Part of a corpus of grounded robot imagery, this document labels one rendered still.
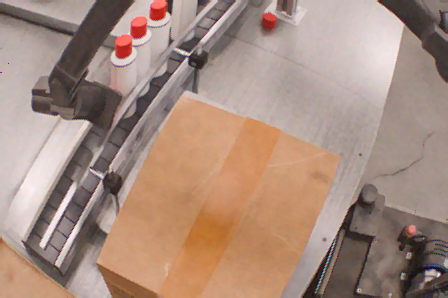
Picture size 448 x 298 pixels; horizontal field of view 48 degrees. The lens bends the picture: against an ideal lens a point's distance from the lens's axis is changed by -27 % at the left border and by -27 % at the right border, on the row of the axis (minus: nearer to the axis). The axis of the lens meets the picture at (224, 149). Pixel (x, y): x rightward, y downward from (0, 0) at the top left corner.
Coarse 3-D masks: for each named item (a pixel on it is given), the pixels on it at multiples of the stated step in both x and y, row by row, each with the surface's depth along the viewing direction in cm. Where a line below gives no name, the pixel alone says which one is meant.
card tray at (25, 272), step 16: (0, 240) 104; (0, 256) 101; (16, 256) 102; (0, 272) 99; (16, 272) 100; (32, 272) 101; (0, 288) 97; (16, 288) 98; (32, 288) 99; (48, 288) 99; (64, 288) 100
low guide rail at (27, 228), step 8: (80, 128) 112; (88, 128) 113; (80, 136) 111; (72, 144) 109; (72, 152) 109; (64, 160) 107; (56, 168) 106; (64, 168) 108; (56, 176) 105; (48, 184) 104; (48, 192) 104; (40, 200) 102; (40, 208) 102; (32, 216) 100; (32, 224) 100; (24, 232) 97; (24, 240) 98
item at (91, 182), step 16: (208, 0) 139; (224, 0) 139; (208, 16) 135; (192, 48) 129; (176, 64) 126; (160, 80) 123; (144, 96) 121; (96, 128) 116; (128, 128) 117; (80, 144) 114; (96, 144) 114; (112, 144) 114; (80, 160) 112; (112, 160) 114; (64, 176) 110; (64, 192) 107; (80, 192) 108; (48, 208) 105; (80, 208) 106; (48, 224) 103; (64, 224) 104; (32, 240) 100; (64, 240) 102; (48, 256) 99
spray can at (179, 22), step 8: (176, 0) 118; (184, 0) 117; (192, 0) 118; (176, 8) 120; (184, 8) 120; (192, 8) 121; (176, 16) 122; (184, 16) 122; (192, 16) 123; (176, 24) 125; (184, 24) 124; (176, 32) 127; (192, 32) 128; (184, 40) 129
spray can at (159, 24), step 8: (160, 0) 109; (152, 8) 107; (160, 8) 107; (152, 16) 109; (160, 16) 109; (168, 16) 111; (152, 24) 110; (160, 24) 110; (168, 24) 112; (152, 32) 112; (160, 32) 112; (168, 32) 114; (152, 40) 114; (160, 40) 114; (168, 40) 117; (152, 48) 116; (160, 48) 116; (152, 56) 118; (152, 64) 120; (160, 72) 123
